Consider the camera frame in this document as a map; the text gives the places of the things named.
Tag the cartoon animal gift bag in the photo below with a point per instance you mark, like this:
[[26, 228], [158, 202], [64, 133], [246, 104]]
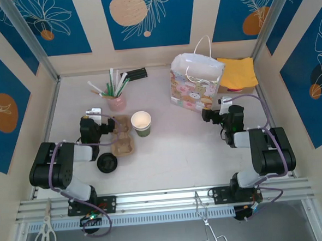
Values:
[[192, 96]]

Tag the brown cardboard cup carrier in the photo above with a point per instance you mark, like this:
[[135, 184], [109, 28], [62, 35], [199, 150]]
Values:
[[123, 150]]

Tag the green paper coffee cup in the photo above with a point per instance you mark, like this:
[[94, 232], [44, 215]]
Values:
[[143, 131]]

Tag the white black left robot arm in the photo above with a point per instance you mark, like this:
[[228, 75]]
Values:
[[41, 171]]

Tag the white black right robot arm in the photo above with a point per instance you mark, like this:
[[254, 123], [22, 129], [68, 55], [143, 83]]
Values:
[[275, 157]]

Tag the pink straw holder cup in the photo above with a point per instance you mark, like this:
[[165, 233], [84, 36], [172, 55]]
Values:
[[117, 104]]

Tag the red white packet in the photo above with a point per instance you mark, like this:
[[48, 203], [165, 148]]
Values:
[[234, 89]]

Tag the wooden stir stick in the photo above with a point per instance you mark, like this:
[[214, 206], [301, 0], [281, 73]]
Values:
[[97, 93]]

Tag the black plastic cup lid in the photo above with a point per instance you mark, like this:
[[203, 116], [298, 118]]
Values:
[[106, 163]]

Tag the green wrapped drinking straw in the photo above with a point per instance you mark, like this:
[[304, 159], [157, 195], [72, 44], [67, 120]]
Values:
[[108, 88]]

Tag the white wrapped drinking straw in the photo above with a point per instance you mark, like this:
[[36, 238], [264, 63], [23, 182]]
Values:
[[122, 80], [126, 83], [116, 76], [110, 77], [96, 88]]

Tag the yellow paper napkin stack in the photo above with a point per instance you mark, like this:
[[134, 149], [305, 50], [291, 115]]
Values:
[[237, 72]]

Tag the black flat box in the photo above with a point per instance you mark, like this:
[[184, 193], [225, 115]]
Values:
[[137, 74]]

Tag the black controller board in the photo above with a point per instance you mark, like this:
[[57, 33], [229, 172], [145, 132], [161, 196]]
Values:
[[88, 222], [244, 215]]

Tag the white scissors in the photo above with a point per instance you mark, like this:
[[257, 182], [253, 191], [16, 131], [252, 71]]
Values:
[[47, 219]]

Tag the metal tongs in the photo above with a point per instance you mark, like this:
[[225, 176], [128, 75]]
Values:
[[203, 217]]

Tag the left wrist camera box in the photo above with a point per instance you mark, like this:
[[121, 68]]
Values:
[[94, 113]]

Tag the aluminium side rail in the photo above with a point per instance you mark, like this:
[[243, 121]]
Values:
[[261, 79], [52, 110]]

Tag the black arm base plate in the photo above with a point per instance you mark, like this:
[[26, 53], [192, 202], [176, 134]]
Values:
[[220, 196], [108, 204]]

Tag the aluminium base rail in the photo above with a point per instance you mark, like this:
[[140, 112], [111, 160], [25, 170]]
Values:
[[160, 201]]

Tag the aluminium frame post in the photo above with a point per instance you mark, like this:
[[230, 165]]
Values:
[[30, 38], [271, 23]]

